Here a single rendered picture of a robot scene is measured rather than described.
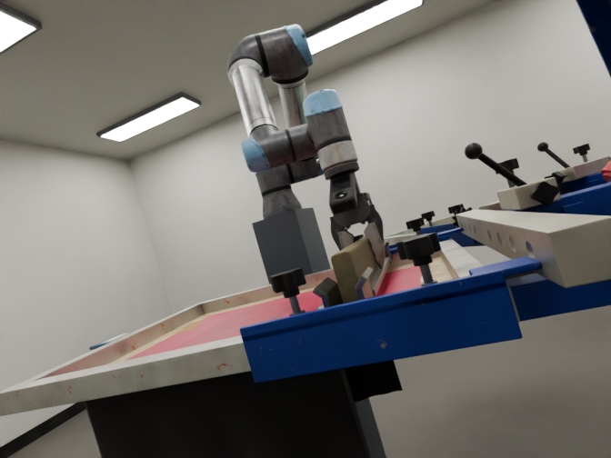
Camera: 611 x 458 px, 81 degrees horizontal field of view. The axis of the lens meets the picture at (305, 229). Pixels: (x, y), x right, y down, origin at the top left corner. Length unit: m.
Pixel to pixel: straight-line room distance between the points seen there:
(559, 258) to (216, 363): 0.39
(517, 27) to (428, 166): 1.71
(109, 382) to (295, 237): 0.78
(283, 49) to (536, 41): 4.10
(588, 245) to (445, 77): 4.41
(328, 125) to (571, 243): 0.47
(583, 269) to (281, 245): 1.01
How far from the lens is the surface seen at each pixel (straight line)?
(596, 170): 1.24
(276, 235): 1.26
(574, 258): 0.37
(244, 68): 1.04
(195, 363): 0.52
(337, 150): 0.70
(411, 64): 4.79
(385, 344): 0.41
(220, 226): 5.20
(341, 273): 0.50
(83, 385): 0.67
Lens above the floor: 1.09
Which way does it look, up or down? 1 degrees up
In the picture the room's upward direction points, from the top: 16 degrees counter-clockwise
